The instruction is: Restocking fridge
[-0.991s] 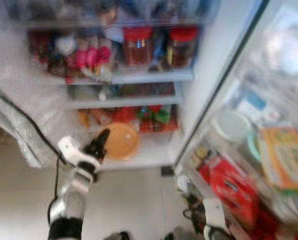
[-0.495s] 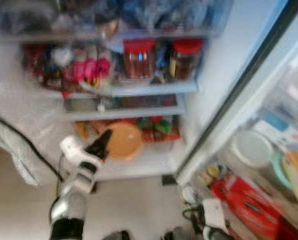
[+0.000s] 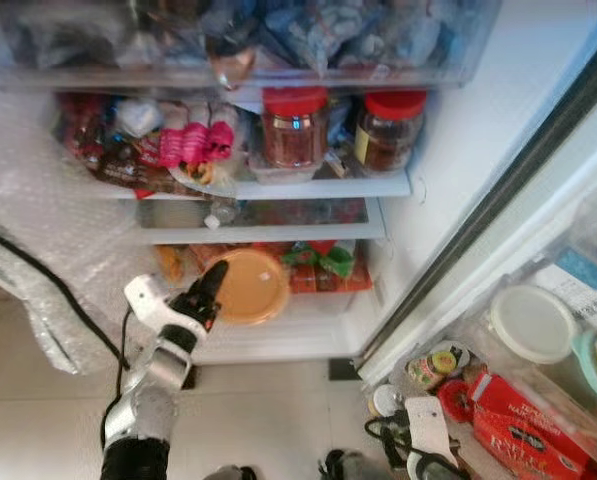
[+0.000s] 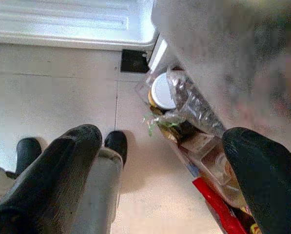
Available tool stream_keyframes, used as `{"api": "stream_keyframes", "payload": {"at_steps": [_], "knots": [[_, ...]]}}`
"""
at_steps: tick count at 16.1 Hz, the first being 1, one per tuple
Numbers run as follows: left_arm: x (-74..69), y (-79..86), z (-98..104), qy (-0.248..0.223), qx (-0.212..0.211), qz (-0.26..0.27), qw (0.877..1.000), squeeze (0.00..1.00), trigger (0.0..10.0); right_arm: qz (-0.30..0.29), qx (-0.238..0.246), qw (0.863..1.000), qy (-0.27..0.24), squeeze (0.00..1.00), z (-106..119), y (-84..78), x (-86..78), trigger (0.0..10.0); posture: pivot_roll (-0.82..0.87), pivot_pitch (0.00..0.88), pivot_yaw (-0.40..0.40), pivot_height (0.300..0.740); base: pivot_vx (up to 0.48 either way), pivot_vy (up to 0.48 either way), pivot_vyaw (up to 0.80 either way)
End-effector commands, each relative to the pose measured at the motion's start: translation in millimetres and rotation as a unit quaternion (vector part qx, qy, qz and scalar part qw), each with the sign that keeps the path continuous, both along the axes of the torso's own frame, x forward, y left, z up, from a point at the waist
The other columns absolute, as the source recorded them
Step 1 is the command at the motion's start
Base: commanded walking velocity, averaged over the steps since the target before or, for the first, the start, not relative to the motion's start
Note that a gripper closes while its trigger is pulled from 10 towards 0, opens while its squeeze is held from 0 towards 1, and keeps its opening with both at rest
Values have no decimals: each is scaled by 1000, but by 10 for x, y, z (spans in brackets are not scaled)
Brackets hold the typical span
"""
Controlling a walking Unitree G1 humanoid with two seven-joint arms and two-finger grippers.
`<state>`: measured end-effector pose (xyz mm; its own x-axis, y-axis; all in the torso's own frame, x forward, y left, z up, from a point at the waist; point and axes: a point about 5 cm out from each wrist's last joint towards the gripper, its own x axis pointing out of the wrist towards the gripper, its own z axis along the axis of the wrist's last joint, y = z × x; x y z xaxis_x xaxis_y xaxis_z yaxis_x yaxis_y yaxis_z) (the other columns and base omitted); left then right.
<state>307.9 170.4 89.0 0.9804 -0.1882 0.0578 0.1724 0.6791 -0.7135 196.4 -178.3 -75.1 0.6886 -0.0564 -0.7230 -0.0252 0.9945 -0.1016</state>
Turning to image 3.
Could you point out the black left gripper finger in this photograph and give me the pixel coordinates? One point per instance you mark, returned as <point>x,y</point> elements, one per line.
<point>216,280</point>

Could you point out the tan plastic bowl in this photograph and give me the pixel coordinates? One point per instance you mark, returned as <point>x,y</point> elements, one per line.
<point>253,290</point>

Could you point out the clear fridge drawer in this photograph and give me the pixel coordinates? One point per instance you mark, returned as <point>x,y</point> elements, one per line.
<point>98,70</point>

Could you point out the white open fridge body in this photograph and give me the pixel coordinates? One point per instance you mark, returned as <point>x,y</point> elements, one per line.
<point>478,150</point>

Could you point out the orange food packet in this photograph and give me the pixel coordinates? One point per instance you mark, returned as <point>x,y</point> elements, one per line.
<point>178,262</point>

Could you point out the small white cap bottle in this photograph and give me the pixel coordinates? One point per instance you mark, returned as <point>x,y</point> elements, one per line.
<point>218,215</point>

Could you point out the red green food packet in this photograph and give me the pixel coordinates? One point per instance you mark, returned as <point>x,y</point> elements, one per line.
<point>328,265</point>

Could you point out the pink food packet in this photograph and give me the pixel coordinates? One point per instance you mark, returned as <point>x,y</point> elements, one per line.
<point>193,140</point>

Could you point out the grey black robot left leg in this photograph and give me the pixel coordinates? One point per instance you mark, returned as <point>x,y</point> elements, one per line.
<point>230,473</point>

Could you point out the grey black robot leg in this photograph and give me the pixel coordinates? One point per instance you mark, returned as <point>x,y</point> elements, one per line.
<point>350,467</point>
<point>230,473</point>

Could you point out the clear bubble wrap sheet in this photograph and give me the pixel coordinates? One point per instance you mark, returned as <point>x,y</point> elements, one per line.
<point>48,250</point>

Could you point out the red lid glass jar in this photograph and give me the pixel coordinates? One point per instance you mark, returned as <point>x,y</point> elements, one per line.
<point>294,135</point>
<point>388,140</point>

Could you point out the small white food packet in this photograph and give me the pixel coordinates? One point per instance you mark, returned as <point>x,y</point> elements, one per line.
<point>138,117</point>

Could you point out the dark red food packet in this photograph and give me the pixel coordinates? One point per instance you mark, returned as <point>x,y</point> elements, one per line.
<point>81,135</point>

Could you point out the teal plastic bowl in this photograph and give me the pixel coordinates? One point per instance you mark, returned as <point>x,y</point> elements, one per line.
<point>596,372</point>

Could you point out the grey black robot right leg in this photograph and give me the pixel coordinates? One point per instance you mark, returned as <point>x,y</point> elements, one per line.
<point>350,467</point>

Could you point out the white labelled food packet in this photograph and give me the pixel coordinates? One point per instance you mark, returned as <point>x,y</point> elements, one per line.
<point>578,285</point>

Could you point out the small jar yellow label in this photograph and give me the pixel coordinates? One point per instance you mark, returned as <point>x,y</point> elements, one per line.
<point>438,365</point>

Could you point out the round white lid container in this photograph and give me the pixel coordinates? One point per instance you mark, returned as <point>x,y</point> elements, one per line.
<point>533,325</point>

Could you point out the small red lid container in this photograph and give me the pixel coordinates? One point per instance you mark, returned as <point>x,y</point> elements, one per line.
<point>456,400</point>

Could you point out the blue snack packet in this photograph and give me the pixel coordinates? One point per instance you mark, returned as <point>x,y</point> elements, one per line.
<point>348,35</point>

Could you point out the red cardboard food box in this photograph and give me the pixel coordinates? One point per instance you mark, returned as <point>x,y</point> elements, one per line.
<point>528,430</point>

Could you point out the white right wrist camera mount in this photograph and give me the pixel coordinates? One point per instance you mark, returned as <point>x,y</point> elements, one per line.
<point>430,430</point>

